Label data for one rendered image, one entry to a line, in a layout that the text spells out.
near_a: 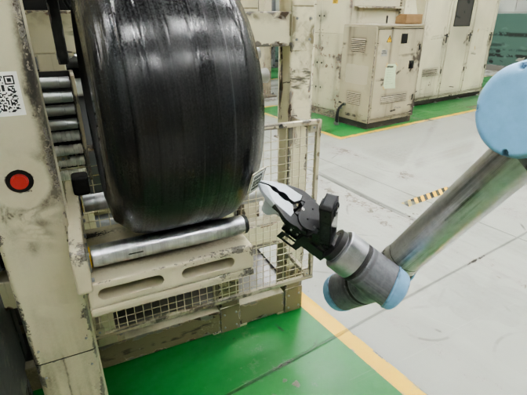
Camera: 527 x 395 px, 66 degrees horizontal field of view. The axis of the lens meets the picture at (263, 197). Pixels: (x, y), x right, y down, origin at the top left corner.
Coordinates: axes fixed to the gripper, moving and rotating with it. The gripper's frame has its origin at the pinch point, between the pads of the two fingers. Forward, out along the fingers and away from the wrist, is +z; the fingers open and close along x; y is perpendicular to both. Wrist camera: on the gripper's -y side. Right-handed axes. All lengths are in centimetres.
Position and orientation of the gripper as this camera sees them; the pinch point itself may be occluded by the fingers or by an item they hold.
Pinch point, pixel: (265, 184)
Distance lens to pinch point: 81.5
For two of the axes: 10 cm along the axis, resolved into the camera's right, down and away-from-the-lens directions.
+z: -8.0, -6.0, -0.9
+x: 4.2, -6.5, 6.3
